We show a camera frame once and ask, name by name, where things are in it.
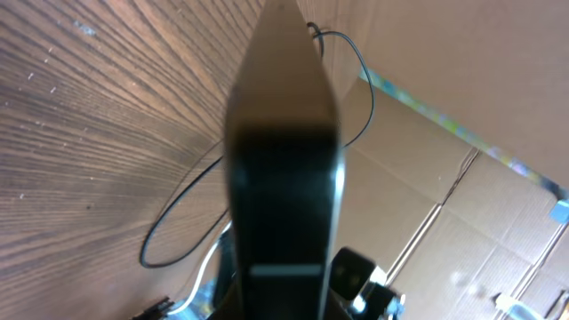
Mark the Galaxy smartphone with reflective screen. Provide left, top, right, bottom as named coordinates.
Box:
left=224, top=1, right=344, bottom=319

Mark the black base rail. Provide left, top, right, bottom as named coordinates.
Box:
left=130, top=297, right=175, bottom=320

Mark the cardboard board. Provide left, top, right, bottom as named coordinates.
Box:
left=300, top=0, right=568, bottom=319

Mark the white power strip cable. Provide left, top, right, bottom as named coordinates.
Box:
left=166, top=220, right=233, bottom=316

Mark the black charger cable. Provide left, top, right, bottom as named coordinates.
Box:
left=139, top=21, right=375, bottom=269

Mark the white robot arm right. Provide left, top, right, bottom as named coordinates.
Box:
left=329, top=247, right=405, bottom=320

